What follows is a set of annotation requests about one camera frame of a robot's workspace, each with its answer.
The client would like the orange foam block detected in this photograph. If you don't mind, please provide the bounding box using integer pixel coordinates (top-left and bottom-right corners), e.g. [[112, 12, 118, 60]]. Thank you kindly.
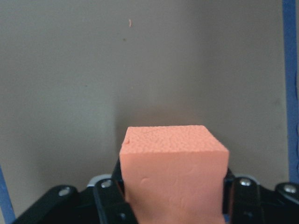
[[120, 126, 229, 224]]

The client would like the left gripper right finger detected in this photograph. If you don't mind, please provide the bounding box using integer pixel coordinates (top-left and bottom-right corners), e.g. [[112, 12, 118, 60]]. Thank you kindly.
[[222, 169, 265, 224]]

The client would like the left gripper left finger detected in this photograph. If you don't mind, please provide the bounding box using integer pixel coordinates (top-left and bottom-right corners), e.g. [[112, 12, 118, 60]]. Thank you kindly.
[[93, 160, 138, 224]]

